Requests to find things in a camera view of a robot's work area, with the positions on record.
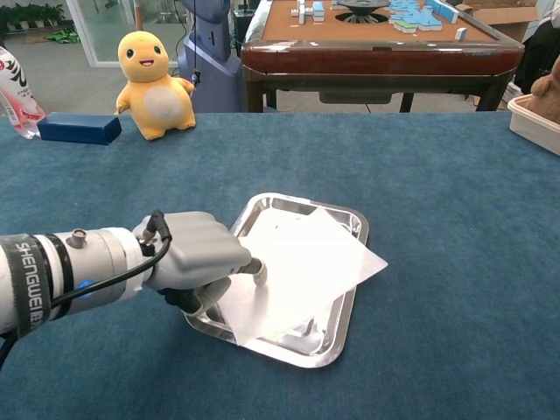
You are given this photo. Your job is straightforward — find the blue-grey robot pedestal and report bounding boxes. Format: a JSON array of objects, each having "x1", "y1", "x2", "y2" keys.
[{"x1": 177, "y1": 0, "x2": 242, "y2": 114}]

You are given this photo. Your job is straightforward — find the cream plastic basket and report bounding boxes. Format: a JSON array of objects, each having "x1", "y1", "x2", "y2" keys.
[{"x1": 507, "y1": 94, "x2": 560, "y2": 158}]

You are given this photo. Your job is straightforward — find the white paper sheet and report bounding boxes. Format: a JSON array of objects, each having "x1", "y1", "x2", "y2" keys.
[{"x1": 213, "y1": 206, "x2": 389, "y2": 347}]

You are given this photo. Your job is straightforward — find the green cloth heap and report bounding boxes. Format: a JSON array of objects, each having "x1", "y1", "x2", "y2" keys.
[{"x1": 45, "y1": 26, "x2": 82, "y2": 45}]

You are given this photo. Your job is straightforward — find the small mahjong tile cluster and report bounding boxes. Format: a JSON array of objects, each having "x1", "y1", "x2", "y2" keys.
[{"x1": 290, "y1": 0, "x2": 327, "y2": 24}]

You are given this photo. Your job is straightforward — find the green potted plants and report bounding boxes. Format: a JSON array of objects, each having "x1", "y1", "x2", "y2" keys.
[{"x1": 0, "y1": 3, "x2": 66, "y2": 32}]

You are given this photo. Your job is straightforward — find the blue felt table cover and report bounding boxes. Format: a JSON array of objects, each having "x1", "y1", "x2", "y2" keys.
[{"x1": 0, "y1": 111, "x2": 560, "y2": 420}]

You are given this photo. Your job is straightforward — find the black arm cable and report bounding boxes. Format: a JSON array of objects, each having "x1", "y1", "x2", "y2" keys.
[{"x1": 0, "y1": 209, "x2": 172, "y2": 368}]

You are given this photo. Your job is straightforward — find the brown wooden mahjong table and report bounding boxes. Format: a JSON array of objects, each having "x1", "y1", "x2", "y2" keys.
[{"x1": 240, "y1": 0, "x2": 526, "y2": 114}]

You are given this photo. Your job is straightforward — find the heap of blue mahjong tiles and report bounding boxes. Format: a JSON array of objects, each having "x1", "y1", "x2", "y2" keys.
[{"x1": 388, "y1": 0, "x2": 459, "y2": 35}]

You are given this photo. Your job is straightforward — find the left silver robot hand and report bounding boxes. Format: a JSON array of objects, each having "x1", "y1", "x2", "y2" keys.
[{"x1": 130, "y1": 211, "x2": 269, "y2": 317}]

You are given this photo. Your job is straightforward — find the brown capybara plush toy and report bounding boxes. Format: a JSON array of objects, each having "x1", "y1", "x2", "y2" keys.
[{"x1": 523, "y1": 56, "x2": 560, "y2": 123}]

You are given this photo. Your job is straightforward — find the yellow plush dinosaur toy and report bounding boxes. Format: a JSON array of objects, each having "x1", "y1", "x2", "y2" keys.
[{"x1": 114, "y1": 30, "x2": 198, "y2": 142}]

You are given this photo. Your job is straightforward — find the dark blue box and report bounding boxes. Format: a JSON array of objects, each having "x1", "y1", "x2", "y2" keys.
[{"x1": 37, "y1": 111, "x2": 123, "y2": 146}]

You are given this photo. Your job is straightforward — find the person in dark clothes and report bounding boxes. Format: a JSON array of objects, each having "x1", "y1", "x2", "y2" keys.
[{"x1": 514, "y1": 0, "x2": 560, "y2": 95}]

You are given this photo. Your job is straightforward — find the black hanging cord with pendant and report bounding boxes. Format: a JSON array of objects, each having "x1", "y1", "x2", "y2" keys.
[{"x1": 191, "y1": 0, "x2": 202, "y2": 88}]

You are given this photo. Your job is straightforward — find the brown cardboard box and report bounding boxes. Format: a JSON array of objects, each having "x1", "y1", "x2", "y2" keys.
[{"x1": 461, "y1": 0, "x2": 539, "y2": 43}]

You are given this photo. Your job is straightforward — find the black mahjong table hub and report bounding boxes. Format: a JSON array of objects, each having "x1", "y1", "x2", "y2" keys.
[{"x1": 335, "y1": 0, "x2": 391, "y2": 23}]

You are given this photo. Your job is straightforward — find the silver metal tray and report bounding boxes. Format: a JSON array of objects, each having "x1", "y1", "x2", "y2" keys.
[{"x1": 183, "y1": 192, "x2": 370, "y2": 369}]

